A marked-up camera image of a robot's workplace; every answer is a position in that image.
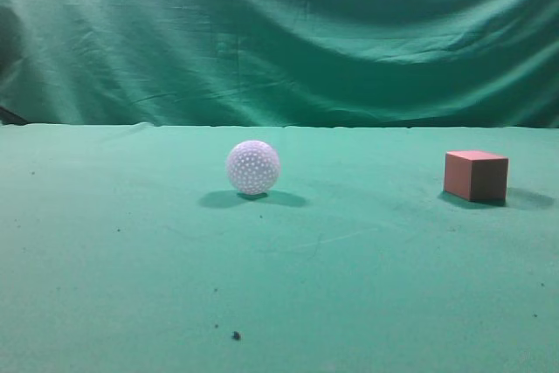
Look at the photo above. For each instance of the green backdrop cloth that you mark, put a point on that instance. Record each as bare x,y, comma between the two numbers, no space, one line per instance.
310,63

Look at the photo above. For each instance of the red cube block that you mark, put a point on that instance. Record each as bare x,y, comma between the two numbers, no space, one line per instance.
476,175

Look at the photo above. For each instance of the white dimpled ball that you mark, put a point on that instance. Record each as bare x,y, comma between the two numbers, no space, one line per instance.
253,167

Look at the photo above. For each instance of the green table cloth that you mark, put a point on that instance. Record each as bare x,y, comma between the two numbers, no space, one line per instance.
127,249

